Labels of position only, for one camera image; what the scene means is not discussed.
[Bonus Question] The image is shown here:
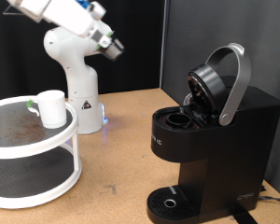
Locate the white mug with green tape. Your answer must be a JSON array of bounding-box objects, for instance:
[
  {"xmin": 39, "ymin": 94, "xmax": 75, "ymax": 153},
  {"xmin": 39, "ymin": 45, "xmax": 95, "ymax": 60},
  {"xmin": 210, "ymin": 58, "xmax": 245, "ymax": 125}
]
[{"xmin": 26, "ymin": 89, "xmax": 68, "ymax": 129}]

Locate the white two-tier turntable stand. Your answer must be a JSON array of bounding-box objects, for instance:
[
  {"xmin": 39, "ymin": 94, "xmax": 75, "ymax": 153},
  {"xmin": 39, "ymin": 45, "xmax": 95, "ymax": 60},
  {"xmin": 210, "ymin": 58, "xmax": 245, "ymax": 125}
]
[{"xmin": 0, "ymin": 95, "xmax": 83, "ymax": 209}]

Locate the black tape strip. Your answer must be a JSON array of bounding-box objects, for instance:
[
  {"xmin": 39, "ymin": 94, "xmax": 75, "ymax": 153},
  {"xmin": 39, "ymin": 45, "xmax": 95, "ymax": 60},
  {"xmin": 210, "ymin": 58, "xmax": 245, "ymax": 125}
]
[{"xmin": 230, "ymin": 206, "xmax": 259, "ymax": 224}]

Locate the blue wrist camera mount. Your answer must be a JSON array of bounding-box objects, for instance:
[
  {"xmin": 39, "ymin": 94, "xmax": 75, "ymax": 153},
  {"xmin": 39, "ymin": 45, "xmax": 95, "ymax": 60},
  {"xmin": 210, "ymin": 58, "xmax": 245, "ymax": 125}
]
[{"xmin": 76, "ymin": 0, "xmax": 106, "ymax": 21}]

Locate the black Keurig coffee machine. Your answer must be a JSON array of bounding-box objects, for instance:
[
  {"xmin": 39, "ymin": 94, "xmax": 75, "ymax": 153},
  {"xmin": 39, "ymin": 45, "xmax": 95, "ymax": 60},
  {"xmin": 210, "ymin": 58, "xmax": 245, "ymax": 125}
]
[{"xmin": 147, "ymin": 63, "xmax": 280, "ymax": 224}]

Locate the silver Keurig lid handle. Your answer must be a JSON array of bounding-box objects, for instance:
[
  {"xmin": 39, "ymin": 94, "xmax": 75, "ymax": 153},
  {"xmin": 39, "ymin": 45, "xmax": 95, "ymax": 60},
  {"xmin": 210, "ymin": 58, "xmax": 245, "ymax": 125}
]
[{"xmin": 204, "ymin": 42, "xmax": 252, "ymax": 127}]

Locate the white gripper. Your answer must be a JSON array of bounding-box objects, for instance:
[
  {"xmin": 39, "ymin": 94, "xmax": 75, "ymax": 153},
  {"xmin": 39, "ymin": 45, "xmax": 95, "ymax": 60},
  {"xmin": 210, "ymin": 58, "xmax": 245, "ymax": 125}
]
[{"xmin": 43, "ymin": 0, "xmax": 116, "ymax": 50}]

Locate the braided power cable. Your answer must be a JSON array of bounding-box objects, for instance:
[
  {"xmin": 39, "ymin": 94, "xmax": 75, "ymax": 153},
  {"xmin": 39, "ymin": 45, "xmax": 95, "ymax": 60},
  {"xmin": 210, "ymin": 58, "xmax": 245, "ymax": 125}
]
[{"xmin": 259, "ymin": 195, "xmax": 280, "ymax": 206}]

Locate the black drip tray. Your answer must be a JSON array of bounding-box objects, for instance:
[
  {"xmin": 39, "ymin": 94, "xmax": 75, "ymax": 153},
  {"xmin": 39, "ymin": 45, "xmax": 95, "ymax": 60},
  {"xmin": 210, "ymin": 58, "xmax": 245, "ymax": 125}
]
[{"xmin": 147, "ymin": 185, "xmax": 203, "ymax": 224}]

